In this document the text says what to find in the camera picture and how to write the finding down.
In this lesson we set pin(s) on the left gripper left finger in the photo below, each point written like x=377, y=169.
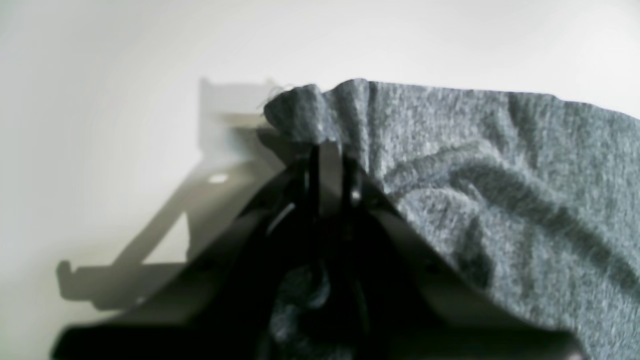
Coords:
x=219, y=305

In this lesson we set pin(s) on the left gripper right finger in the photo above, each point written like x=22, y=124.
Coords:
x=409, y=303

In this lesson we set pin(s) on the grey heather long-sleeve shirt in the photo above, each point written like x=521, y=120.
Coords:
x=533, y=199

